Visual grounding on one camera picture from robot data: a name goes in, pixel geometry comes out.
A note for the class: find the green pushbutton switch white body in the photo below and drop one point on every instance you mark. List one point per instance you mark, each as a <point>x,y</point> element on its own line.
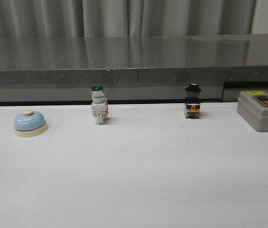
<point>99,104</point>

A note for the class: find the black rotary selector switch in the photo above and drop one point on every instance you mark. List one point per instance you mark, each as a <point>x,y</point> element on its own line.
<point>192,101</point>

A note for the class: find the grey on off switch box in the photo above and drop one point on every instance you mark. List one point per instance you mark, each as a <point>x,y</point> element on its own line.
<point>253,107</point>

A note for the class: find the grey granite counter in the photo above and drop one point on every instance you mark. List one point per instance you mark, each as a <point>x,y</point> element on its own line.
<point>146,69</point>

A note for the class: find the blue call bell cream base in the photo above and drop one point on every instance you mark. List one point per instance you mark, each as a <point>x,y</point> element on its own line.
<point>29,123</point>

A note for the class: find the grey curtain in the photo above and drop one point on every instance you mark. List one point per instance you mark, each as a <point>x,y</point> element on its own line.
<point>131,18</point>

